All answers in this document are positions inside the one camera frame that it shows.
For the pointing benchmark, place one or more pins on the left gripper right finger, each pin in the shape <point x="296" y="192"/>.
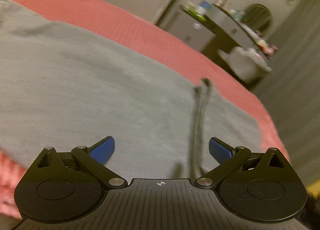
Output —
<point x="254" y="186"/>

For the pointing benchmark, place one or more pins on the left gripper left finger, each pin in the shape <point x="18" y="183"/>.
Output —
<point x="60" y="187"/>

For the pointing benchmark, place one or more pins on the grey sweat pants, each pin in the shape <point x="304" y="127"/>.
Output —
<point x="63" y="86"/>

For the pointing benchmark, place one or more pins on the grey fluffy chair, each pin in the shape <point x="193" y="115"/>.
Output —
<point x="247" y="65"/>

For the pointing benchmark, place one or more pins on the grey vanity desk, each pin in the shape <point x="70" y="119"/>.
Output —
<point x="229" y="33"/>

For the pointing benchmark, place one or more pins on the grey small cabinet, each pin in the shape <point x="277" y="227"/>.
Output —
<point x="186" y="27"/>

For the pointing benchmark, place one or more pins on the round vanity mirror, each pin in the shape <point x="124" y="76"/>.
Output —
<point x="258" y="17"/>

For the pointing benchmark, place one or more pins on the red ribbed bed cover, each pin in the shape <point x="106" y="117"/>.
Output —
<point x="118" y="25"/>

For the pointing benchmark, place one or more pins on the blue white canister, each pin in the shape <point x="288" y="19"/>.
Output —
<point x="202" y="7"/>

